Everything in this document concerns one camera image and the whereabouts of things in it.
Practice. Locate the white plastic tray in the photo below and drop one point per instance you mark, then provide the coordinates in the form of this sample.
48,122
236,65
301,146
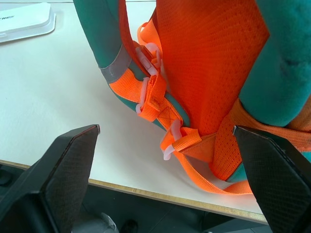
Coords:
23,19

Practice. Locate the silver robot body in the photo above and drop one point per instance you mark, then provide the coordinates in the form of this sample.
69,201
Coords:
94,223

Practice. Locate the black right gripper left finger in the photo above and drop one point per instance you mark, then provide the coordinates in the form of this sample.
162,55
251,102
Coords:
60,179

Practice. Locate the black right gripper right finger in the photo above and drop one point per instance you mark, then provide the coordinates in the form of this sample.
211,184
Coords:
277,174

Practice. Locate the orange and teal backpack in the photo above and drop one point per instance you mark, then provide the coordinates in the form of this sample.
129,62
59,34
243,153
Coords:
206,80

